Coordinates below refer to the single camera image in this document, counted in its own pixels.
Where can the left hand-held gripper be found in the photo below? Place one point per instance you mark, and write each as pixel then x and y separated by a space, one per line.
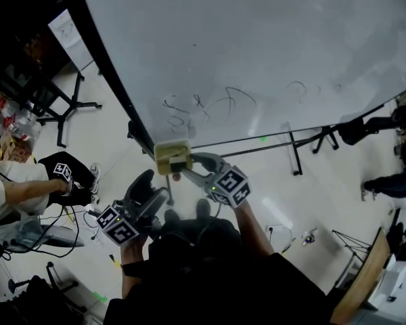
pixel 118 225

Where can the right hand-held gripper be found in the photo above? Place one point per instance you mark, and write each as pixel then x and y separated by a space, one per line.
pixel 231 186

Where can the beige whiteboard eraser holder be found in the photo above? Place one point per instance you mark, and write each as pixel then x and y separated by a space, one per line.
pixel 162 151

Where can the person's left forearm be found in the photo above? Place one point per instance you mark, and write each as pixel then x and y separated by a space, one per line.
pixel 132 249

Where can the person's right forearm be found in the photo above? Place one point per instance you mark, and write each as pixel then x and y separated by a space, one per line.
pixel 250 225

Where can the white whiteboard on black stand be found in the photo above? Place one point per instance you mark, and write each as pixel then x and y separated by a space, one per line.
pixel 240 46

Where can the white cardboard box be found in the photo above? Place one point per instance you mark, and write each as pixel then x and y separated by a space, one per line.
pixel 392 279

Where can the round red magnet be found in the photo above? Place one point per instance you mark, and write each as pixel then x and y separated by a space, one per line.
pixel 176 176

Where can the person's left shoe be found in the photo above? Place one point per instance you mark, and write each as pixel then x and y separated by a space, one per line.
pixel 172 216

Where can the person's shoe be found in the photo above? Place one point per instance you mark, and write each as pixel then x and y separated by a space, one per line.
pixel 172 216
pixel 203 206

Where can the person's right shoe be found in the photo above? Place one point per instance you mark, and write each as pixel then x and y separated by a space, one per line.
pixel 203 206

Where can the black body-worn pack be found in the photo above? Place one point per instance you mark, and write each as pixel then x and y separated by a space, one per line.
pixel 189 245

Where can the person in black shirt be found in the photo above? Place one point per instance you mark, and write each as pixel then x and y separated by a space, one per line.
pixel 223 283

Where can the small robot toy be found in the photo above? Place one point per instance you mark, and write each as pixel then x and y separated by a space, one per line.
pixel 309 238

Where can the pile of bags and cartons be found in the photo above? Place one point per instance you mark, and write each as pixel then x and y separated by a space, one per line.
pixel 10 141

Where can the black office chair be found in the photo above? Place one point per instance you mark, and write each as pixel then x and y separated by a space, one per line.
pixel 355 130

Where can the black tripod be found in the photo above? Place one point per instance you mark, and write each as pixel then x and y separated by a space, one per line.
pixel 352 245

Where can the wooden table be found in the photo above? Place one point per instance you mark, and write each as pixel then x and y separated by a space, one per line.
pixel 362 276

